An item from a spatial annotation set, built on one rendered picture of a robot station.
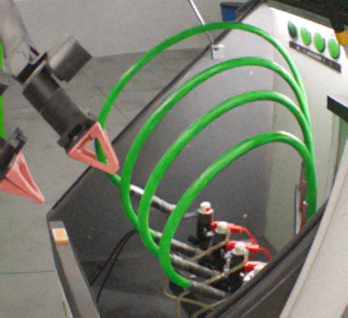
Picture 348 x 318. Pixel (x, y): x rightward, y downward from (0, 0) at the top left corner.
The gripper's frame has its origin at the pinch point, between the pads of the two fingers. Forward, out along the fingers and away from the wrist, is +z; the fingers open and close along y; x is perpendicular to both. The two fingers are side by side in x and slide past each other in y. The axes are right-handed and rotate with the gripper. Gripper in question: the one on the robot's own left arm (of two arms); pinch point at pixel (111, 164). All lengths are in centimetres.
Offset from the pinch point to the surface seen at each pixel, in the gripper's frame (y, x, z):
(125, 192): -7.2, 0.7, 3.4
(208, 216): 5.1, -4.1, 18.1
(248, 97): -15.1, -20.6, 5.0
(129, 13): 671, -71, -57
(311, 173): -19.3, -19.7, 18.0
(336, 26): -32.2, -33.8, 3.8
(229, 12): 603, -153, 30
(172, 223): -22.6, -2.6, 7.8
